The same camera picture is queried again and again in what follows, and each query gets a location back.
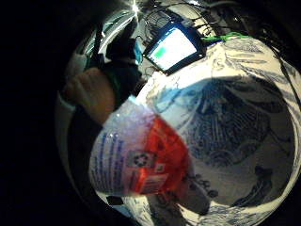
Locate black framed monitor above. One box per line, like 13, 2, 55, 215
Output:
142, 20, 209, 77

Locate the person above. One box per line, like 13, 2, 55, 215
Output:
67, 18, 149, 109

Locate blue face mask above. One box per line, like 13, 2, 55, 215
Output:
134, 40, 145, 65

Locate green cable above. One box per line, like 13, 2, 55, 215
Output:
200, 31, 250, 43

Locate black cable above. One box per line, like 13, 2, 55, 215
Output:
266, 31, 301, 112

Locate clear plastic bottle red label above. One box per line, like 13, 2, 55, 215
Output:
87, 96, 196, 198

